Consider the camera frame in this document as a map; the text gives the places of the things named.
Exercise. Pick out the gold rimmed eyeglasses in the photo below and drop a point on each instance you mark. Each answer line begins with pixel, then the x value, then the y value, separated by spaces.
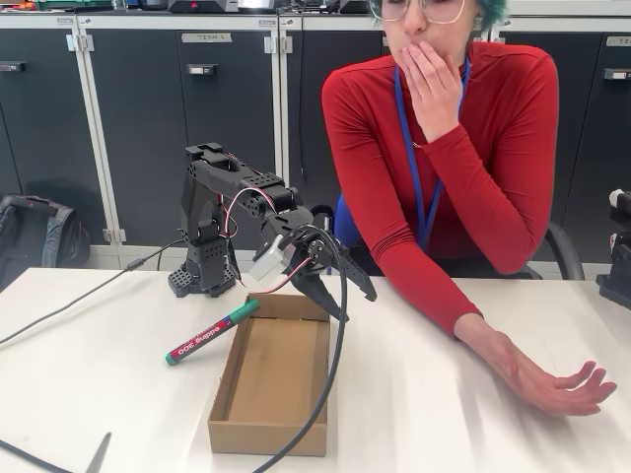
pixel 443 10

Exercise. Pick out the team 4 tape label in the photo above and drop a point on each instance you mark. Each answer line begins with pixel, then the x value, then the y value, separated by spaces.
pixel 207 37

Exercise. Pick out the black backpack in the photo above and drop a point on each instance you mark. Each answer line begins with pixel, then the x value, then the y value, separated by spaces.
pixel 39 236

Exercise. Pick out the white gripper camera box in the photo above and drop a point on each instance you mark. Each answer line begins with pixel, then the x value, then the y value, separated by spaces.
pixel 268 268

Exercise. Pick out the blue office chair black armrests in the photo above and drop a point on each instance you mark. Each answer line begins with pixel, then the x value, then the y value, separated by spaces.
pixel 345 226

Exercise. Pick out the idle black robot arm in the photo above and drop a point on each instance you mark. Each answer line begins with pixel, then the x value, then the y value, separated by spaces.
pixel 618 290

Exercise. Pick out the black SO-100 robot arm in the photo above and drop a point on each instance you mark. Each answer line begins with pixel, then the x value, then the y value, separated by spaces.
pixel 197 197

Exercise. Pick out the grey pointed blade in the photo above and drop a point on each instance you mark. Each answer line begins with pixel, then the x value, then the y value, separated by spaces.
pixel 101 455

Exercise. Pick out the open brown cardboard box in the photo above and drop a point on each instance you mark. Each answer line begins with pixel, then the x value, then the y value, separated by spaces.
pixel 276 374

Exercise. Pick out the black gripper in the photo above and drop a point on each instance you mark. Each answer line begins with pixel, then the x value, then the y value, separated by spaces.
pixel 313 252

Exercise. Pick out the person in red sweater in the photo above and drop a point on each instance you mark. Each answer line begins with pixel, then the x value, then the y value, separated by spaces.
pixel 365 148

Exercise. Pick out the person's left forearm red sleeve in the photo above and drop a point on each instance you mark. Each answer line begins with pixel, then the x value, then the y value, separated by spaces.
pixel 483 197

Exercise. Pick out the person's right hand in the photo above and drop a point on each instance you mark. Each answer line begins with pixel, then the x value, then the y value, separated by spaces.
pixel 552 394

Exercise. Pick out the person's left hand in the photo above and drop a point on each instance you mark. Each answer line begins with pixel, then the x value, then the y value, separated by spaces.
pixel 434 88

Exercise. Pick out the person's right forearm red sleeve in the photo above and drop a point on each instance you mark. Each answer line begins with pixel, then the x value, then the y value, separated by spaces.
pixel 434 300

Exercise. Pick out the grey tape label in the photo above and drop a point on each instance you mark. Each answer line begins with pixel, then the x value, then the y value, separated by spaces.
pixel 620 41

